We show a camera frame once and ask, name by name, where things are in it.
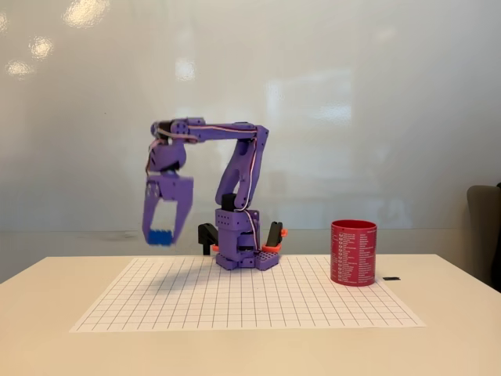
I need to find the black clamp with orange knob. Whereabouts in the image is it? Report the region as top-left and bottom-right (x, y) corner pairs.
(261, 221), (290, 252)

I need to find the blue toy brick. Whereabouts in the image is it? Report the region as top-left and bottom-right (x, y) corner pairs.
(148, 230), (174, 248)

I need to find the red cup with white print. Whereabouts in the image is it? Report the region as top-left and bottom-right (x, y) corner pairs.
(330, 219), (377, 287)

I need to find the white grid paper sheet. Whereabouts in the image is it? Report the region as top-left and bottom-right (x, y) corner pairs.
(69, 256), (427, 334)

